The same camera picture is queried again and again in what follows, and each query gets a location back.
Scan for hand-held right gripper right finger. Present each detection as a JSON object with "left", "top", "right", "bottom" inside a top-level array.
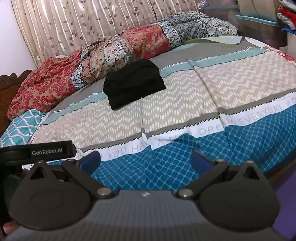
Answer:
[{"left": 178, "top": 150, "right": 263, "bottom": 199}]

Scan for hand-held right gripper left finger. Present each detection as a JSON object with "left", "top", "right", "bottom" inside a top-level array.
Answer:
[{"left": 29, "top": 151, "right": 112, "bottom": 199}]

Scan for black pants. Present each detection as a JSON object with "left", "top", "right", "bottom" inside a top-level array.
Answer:
[{"left": 103, "top": 58, "right": 166, "bottom": 110}]

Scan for teal lattice pattern pillow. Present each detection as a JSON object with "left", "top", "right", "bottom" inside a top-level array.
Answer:
[{"left": 0, "top": 109, "right": 50, "bottom": 149}]

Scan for carved wooden headboard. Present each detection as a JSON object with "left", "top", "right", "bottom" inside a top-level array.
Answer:
[{"left": 0, "top": 70, "right": 33, "bottom": 136}]

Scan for zigzag patterned bed blanket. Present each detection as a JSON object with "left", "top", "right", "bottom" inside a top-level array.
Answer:
[{"left": 30, "top": 35, "right": 296, "bottom": 193}]

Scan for purple mat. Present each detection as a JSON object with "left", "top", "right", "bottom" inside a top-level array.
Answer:
[{"left": 270, "top": 160, "right": 296, "bottom": 241}]

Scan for yellow green sheet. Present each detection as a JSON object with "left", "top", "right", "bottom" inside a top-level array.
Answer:
[{"left": 183, "top": 36, "right": 243, "bottom": 46}]

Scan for patchwork floral quilt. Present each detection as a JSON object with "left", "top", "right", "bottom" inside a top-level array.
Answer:
[{"left": 6, "top": 10, "right": 238, "bottom": 121}]

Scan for white floral bedsheet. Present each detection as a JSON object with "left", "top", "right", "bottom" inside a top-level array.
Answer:
[{"left": 261, "top": 44, "right": 296, "bottom": 64}]

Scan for beige leaf print curtain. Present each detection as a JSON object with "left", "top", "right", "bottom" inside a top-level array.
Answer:
[{"left": 10, "top": 0, "right": 201, "bottom": 70}]

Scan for grey plastic storage bin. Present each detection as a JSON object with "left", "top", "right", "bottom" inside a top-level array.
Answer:
[{"left": 228, "top": 9, "right": 287, "bottom": 48}]

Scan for stack of folded clothes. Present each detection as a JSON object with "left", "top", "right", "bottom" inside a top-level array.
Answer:
[{"left": 276, "top": 0, "right": 296, "bottom": 33}]

